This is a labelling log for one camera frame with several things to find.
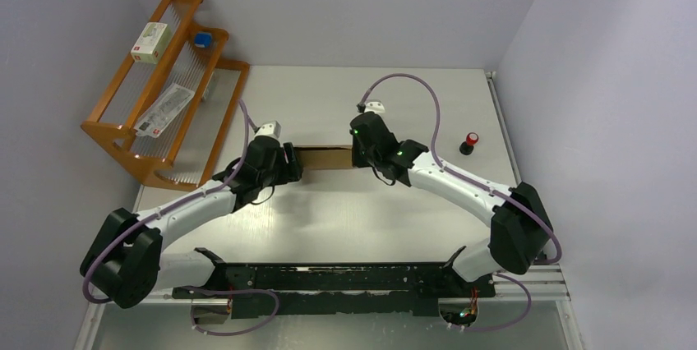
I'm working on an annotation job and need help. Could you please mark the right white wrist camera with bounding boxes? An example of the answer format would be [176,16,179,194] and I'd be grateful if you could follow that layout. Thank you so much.
[364,100,386,114]

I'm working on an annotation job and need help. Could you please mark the blue round object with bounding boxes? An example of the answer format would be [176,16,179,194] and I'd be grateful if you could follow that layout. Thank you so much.
[194,32,214,48]

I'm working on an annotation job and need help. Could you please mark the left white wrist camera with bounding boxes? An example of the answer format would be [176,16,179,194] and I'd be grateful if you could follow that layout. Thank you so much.
[254,121,282,140]

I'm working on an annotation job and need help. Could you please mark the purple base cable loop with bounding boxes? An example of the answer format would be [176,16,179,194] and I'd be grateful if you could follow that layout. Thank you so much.
[190,288,281,337]

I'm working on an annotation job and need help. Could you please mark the brown cardboard box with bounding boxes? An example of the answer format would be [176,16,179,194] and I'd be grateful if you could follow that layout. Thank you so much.
[294,145,353,170]

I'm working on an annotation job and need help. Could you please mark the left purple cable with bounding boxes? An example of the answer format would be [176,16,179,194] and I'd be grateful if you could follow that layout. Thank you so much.
[81,99,262,305]

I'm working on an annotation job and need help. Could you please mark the clear plastic bag package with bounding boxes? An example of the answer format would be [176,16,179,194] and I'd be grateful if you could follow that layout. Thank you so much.
[136,83,195,138]

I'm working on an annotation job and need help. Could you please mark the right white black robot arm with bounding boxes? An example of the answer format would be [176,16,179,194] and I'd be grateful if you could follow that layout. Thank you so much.
[350,112,553,296]

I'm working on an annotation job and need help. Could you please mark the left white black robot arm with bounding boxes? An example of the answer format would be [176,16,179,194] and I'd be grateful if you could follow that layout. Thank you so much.
[80,136,302,308]

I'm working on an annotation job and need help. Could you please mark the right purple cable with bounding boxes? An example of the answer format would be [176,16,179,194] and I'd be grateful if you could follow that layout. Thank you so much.
[356,72,563,334]

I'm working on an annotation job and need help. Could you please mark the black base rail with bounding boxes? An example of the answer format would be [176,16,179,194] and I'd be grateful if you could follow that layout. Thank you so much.
[203,262,496,319]

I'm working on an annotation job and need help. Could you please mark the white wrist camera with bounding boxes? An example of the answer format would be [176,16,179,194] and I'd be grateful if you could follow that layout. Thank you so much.
[254,121,282,140]
[364,100,386,114]

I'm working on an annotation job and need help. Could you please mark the white green carton box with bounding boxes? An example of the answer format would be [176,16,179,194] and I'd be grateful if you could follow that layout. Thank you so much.
[130,22,172,64]

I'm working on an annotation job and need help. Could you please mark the orange wooden rack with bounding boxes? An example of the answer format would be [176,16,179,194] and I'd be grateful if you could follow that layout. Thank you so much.
[81,0,251,191]

